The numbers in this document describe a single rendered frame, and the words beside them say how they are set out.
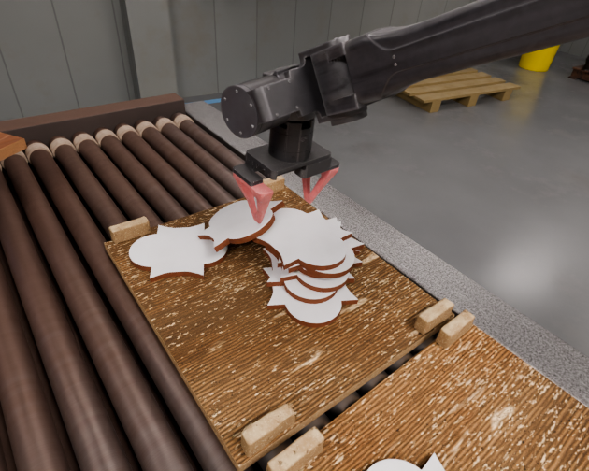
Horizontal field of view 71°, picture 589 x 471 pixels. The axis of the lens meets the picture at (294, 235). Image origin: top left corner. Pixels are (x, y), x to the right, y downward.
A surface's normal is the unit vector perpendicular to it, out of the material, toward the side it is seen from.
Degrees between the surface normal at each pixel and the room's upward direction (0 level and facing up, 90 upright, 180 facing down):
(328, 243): 0
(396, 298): 0
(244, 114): 90
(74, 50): 90
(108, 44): 90
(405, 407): 0
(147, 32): 90
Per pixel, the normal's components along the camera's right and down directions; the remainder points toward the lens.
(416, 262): 0.07, -0.79
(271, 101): 0.66, 0.05
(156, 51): 0.51, 0.55
